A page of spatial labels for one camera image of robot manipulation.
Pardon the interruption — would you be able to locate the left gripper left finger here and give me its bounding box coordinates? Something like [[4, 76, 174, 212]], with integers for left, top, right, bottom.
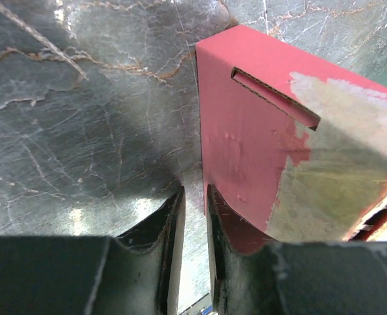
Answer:
[[0, 188, 186, 314]]

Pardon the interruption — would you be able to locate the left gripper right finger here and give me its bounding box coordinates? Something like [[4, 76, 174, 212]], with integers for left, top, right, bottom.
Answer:
[[207, 185, 387, 314]]

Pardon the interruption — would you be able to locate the pink express box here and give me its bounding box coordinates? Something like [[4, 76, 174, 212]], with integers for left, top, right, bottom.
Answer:
[[196, 25, 387, 242]]

